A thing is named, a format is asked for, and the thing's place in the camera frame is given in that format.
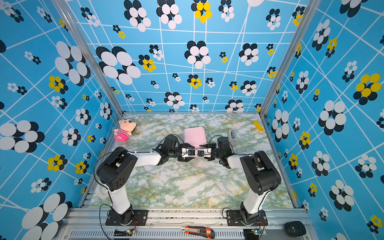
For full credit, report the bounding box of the purple wrapping paper sheet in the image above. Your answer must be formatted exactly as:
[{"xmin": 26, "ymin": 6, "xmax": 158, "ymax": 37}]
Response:
[{"xmin": 183, "ymin": 127, "xmax": 208, "ymax": 149}]

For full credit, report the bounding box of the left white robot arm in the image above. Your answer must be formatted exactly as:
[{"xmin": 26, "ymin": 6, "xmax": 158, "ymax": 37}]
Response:
[{"xmin": 94, "ymin": 135, "xmax": 195, "ymax": 218}]

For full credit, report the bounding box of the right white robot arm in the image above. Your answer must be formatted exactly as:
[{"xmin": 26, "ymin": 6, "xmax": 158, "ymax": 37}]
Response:
[{"xmin": 187, "ymin": 137, "xmax": 282, "ymax": 225}]

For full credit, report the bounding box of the yellow tape piece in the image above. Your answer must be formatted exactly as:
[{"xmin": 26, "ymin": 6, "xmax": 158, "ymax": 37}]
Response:
[{"xmin": 253, "ymin": 121, "xmax": 264, "ymax": 132}]

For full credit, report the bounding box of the pink plush doll toy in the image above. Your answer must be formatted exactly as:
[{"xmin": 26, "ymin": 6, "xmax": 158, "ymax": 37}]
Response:
[{"xmin": 114, "ymin": 119, "xmax": 137, "ymax": 142}]

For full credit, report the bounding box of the red black utility knife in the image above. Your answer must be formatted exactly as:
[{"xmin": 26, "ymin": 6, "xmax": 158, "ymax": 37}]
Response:
[{"xmin": 181, "ymin": 226, "xmax": 216, "ymax": 239}]

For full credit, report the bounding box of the black computer mouse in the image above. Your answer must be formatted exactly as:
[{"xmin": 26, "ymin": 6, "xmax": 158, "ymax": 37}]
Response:
[{"xmin": 284, "ymin": 221, "xmax": 307, "ymax": 238}]

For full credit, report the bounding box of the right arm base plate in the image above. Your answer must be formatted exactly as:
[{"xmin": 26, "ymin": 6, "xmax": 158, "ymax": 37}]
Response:
[{"xmin": 223, "ymin": 209, "xmax": 269, "ymax": 227}]

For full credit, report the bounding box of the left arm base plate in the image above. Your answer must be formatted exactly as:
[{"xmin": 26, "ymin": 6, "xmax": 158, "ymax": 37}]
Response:
[{"xmin": 106, "ymin": 208, "xmax": 149, "ymax": 227}]

